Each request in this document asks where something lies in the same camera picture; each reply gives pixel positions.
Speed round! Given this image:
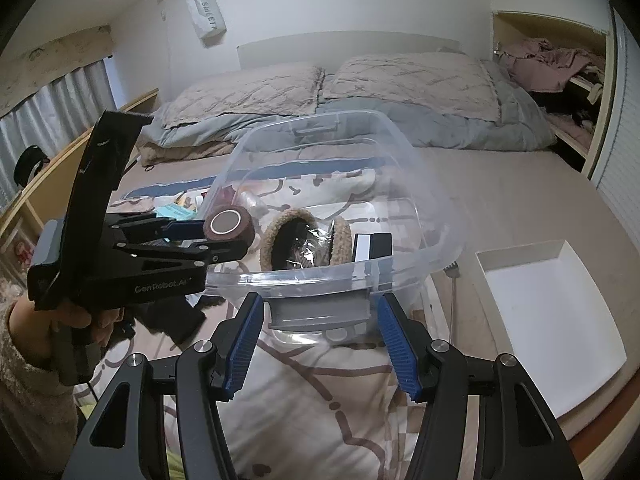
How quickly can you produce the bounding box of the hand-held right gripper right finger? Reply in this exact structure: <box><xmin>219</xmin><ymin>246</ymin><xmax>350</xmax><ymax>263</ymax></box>
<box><xmin>377</xmin><ymin>292</ymin><xmax>578</xmax><ymax>480</ymax></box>

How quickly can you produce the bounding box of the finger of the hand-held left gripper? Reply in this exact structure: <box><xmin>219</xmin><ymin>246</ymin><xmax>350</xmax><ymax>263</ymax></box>
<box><xmin>105</xmin><ymin>212</ymin><xmax>208</xmax><ymax>246</ymax></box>
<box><xmin>115</xmin><ymin>237</ymin><xmax>251</xmax><ymax>273</ymax></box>

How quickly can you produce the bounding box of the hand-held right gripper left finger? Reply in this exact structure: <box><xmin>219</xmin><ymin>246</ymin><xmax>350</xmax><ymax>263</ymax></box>
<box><xmin>62</xmin><ymin>292</ymin><xmax>265</xmax><ymax>480</ymax></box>

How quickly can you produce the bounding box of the brown bandage roll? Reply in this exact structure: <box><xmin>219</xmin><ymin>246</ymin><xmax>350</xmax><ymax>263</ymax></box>
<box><xmin>203</xmin><ymin>205</ymin><xmax>256</xmax><ymax>243</ymax></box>

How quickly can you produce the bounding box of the beige fleece slipper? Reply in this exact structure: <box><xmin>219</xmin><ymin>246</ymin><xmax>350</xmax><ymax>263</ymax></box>
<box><xmin>260</xmin><ymin>207</ymin><xmax>323</xmax><ymax>272</ymax></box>
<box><xmin>317</xmin><ymin>216</ymin><xmax>353</xmax><ymax>264</ymax></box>

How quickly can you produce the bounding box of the clear plastic storage bin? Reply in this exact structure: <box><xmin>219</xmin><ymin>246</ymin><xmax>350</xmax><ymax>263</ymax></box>
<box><xmin>202</xmin><ymin>109</ymin><xmax>468</xmax><ymax>346</ymax></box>

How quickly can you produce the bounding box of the crinkled clear plastic bag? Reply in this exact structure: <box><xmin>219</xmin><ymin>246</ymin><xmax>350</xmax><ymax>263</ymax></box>
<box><xmin>285</xmin><ymin>227</ymin><xmax>336</xmax><ymax>266</ymax></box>

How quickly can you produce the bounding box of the black box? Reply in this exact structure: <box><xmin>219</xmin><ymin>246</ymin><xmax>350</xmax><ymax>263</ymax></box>
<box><xmin>352</xmin><ymin>232</ymin><xmax>393</xmax><ymax>263</ymax></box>

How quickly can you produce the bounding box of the person's left hand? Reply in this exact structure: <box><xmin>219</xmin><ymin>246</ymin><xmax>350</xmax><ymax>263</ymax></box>
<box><xmin>10</xmin><ymin>302</ymin><xmax>126</xmax><ymax>356</ymax></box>

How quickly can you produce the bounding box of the red patterned picture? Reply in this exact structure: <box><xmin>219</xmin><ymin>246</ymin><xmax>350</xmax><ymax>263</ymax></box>
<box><xmin>10</xmin><ymin>237</ymin><xmax>33</xmax><ymax>268</ymax></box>

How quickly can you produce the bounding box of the black cloth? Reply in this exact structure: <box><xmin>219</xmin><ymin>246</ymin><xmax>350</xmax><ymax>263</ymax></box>
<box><xmin>132</xmin><ymin>297</ymin><xmax>207</xmax><ymax>345</ymax></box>

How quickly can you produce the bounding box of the wooden bedside shelf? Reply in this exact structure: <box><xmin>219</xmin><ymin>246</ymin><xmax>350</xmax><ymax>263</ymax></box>
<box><xmin>0</xmin><ymin>87</ymin><xmax>161</xmax><ymax>261</ymax></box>

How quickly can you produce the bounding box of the beige fleece blanket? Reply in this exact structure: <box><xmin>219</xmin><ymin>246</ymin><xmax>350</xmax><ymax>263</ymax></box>
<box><xmin>136</xmin><ymin>137</ymin><xmax>236</xmax><ymax>166</ymax></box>

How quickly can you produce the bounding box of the printed blanket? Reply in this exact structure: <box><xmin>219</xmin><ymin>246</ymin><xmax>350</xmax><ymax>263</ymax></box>
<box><xmin>75</xmin><ymin>167</ymin><xmax>481</xmax><ymax>480</ymax></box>

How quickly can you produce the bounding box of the black cap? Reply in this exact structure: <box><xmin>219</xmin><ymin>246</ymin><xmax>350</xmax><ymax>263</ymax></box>
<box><xmin>12</xmin><ymin>145</ymin><xmax>46</xmax><ymax>186</ymax></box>

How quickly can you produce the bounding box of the beige quilted pillow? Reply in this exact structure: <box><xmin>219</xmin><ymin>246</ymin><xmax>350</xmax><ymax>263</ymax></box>
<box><xmin>320</xmin><ymin>52</ymin><xmax>501</xmax><ymax>121</ymax></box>
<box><xmin>162</xmin><ymin>62</ymin><xmax>323</xmax><ymax>128</ymax></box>

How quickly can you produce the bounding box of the white shallow tray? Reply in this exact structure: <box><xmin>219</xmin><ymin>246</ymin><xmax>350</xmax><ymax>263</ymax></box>
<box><xmin>474</xmin><ymin>240</ymin><xmax>628</xmax><ymax>418</ymax></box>

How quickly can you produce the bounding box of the grey curtain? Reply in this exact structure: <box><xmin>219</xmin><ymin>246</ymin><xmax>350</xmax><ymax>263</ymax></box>
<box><xmin>0</xmin><ymin>57</ymin><xmax>118</xmax><ymax>211</ymax></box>

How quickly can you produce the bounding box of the beige bed sheet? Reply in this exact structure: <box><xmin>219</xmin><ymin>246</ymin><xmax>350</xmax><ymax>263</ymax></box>
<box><xmin>110</xmin><ymin>145</ymin><xmax>640</xmax><ymax>466</ymax></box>

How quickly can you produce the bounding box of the beige curtain valance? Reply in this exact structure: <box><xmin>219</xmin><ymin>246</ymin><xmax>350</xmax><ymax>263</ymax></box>
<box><xmin>0</xmin><ymin>25</ymin><xmax>113</xmax><ymax>118</ymax></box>

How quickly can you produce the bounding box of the white hanging pouch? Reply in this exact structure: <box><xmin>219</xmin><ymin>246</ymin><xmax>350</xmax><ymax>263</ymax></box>
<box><xmin>185</xmin><ymin>0</ymin><xmax>228</xmax><ymax>48</ymax></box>

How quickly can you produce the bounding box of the white headboard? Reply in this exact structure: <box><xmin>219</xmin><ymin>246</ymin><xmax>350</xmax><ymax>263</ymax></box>
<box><xmin>236</xmin><ymin>30</ymin><xmax>461</xmax><ymax>68</ymax></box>

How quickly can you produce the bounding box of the grey-blue duvet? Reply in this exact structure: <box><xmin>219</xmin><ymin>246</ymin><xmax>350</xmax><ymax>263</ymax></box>
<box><xmin>137</xmin><ymin>67</ymin><xmax>558</xmax><ymax>153</ymax></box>

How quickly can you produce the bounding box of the white ribbed wardrobe door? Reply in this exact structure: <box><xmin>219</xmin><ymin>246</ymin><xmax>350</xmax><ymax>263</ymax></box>
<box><xmin>587</xmin><ymin>10</ymin><xmax>640</xmax><ymax>231</ymax></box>

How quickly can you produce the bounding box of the wooden wardrobe alcove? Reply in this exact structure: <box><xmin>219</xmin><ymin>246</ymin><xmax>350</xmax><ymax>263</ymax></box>
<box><xmin>492</xmin><ymin>10</ymin><xmax>616</xmax><ymax>178</ymax></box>

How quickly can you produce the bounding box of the pile of pink clothes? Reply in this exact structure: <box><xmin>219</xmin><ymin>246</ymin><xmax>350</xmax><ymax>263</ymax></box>
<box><xmin>495</xmin><ymin>37</ymin><xmax>606</xmax><ymax>93</ymax></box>

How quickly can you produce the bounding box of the grey cable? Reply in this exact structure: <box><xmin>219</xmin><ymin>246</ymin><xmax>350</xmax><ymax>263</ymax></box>
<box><xmin>445</xmin><ymin>262</ymin><xmax>458</xmax><ymax>346</ymax></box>

